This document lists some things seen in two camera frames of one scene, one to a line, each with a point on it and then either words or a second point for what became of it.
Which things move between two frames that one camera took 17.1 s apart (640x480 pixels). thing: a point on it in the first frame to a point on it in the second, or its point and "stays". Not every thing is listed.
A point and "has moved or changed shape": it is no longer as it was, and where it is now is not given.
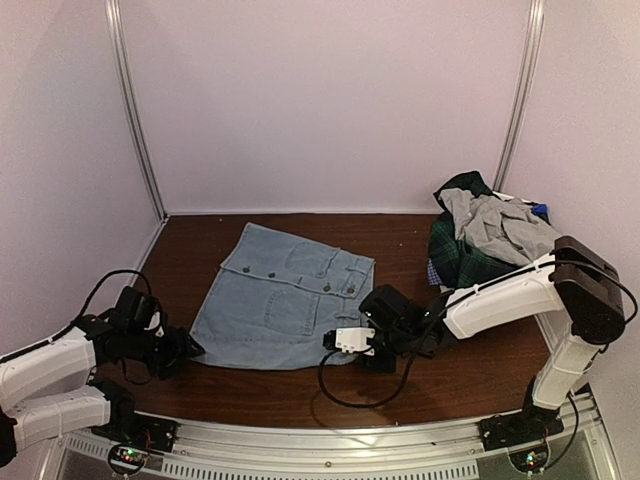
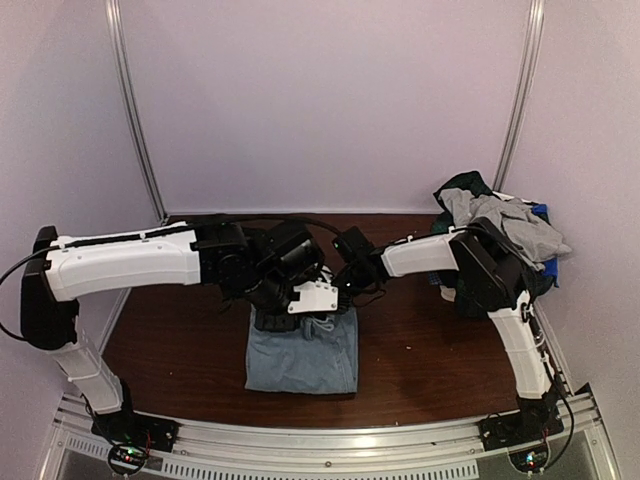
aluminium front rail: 332,445 stays
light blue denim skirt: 275,300 has moved or changed shape
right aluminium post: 526,91 stays
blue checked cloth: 433,277 stays
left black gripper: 178,350 to 266,323
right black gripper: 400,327 to 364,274
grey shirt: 507,228 stays
